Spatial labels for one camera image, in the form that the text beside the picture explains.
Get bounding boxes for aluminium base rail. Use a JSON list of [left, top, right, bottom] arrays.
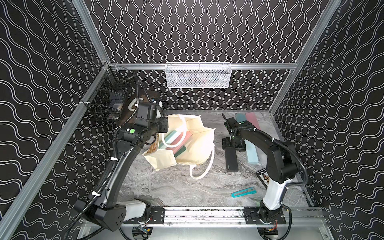
[[85, 206, 326, 226]]

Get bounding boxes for teal translucent pencil case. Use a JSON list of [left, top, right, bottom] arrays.
[[235, 113, 247, 123]]

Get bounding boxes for white wire mesh basket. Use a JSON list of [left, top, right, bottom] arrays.
[[165, 62, 232, 89]]

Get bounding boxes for cream canvas tote bag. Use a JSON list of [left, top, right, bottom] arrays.
[[143, 114, 215, 180]]

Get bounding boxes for teal utility knife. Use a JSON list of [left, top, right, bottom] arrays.
[[231, 187, 257, 198]]

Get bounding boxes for brown lidded storage box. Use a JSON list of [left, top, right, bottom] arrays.
[[116, 89, 161, 127]]

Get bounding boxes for black pencil case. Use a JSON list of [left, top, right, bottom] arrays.
[[225, 148, 239, 173]]

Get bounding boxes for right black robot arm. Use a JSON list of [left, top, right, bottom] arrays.
[[224, 118, 309, 223]]

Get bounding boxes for black wire basket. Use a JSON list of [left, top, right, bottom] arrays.
[[86, 67, 137, 122]]

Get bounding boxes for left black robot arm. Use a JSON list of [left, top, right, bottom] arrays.
[[64, 80, 169, 240]]

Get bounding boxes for green pencil case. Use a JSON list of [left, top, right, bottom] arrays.
[[159, 131, 191, 156]]

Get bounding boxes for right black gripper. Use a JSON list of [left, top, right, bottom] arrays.
[[220, 136, 245, 150]]

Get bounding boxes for black card with brown items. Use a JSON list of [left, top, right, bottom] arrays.
[[256, 169, 270, 189]]

